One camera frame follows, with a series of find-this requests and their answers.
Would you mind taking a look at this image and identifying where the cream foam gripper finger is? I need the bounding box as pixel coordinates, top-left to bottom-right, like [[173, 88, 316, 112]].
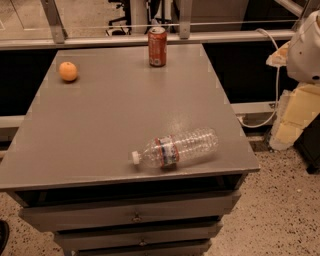
[[269, 83, 320, 151]]

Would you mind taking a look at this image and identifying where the red coke can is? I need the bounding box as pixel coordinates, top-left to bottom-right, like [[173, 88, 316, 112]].
[[148, 27, 167, 67]]

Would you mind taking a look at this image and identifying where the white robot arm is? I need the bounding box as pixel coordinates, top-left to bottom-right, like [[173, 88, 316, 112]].
[[266, 10, 320, 150]]

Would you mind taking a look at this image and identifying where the clear plastic water bottle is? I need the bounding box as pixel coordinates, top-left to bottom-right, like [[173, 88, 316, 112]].
[[132, 127, 219, 168]]

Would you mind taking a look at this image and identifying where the grey drawer cabinet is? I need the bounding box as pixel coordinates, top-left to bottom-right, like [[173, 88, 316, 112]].
[[0, 45, 259, 256]]

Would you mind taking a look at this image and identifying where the orange fruit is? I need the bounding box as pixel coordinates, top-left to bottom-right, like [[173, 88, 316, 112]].
[[59, 62, 78, 82]]

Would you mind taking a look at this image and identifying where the black shoe tip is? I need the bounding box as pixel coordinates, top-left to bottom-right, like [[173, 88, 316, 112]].
[[0, 220, 10, 255]]

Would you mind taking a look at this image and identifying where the top drawer metal handle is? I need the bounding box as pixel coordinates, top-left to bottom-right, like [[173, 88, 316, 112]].
[[132, 213, 142, 223]]

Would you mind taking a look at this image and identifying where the drawer metal handle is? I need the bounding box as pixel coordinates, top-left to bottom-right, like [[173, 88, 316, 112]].
[[132, 213, 142, 223], [139, 239, 148, 247]]

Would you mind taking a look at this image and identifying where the metal railing frame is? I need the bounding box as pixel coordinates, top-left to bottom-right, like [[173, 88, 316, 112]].
[[0, 0, 320, 51]]

